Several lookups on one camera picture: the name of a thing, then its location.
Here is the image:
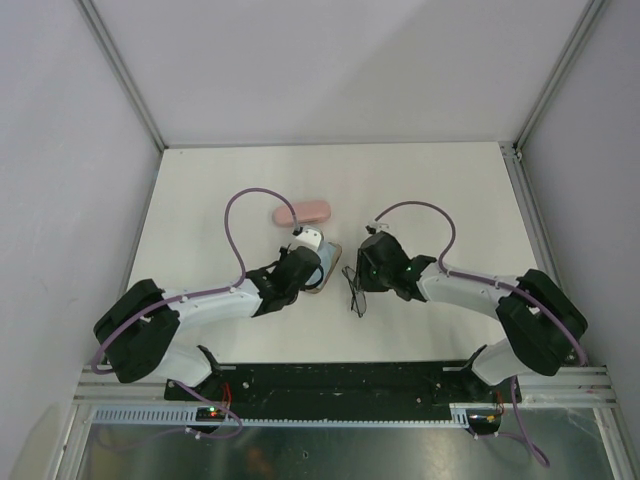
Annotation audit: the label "plaid glasses case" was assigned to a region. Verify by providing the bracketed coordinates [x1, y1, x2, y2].
[304, 241, 342, 294]

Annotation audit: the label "thin wire frame glasses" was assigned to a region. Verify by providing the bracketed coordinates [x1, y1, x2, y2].
[341, 266, 367, 318]

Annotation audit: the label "pink glasses case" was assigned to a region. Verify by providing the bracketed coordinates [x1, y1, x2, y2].
[272, 200, 332, 227]

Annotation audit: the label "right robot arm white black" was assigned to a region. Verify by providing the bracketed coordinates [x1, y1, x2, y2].
[355, 231, 588, 401]

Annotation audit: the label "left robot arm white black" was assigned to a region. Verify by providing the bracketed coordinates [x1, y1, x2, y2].
[93, 246, 322, 400]

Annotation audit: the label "left controller board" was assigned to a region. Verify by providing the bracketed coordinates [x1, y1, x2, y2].
[196, 406, 227, 422]

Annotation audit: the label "controller board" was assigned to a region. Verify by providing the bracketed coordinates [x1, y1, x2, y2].
[196, 406, 227, 422]
[467, 410, 502, 435]

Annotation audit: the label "right controller board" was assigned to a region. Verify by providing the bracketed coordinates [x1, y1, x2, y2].
[467, 410, 502, 435]

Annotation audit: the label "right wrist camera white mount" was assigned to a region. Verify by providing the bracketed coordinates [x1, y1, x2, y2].
[365, 220, 390, 235]

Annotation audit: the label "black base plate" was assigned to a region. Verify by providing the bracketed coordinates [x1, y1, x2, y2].
[195, 361, 521, 422]

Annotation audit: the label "grey slotted cable duct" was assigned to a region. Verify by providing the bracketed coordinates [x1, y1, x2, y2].
[89, 402, 476, 429]

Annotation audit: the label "right aluminium frame post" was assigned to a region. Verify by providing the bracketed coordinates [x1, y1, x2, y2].
[512, 0, 609, 156]

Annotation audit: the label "aluminium frame post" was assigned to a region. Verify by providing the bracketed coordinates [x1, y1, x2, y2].
[74, 0, 166, 150]
[512, 0, 609, 156]

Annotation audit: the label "left aluminium frame post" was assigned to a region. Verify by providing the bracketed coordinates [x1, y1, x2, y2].
[74, 0, 166, 150]

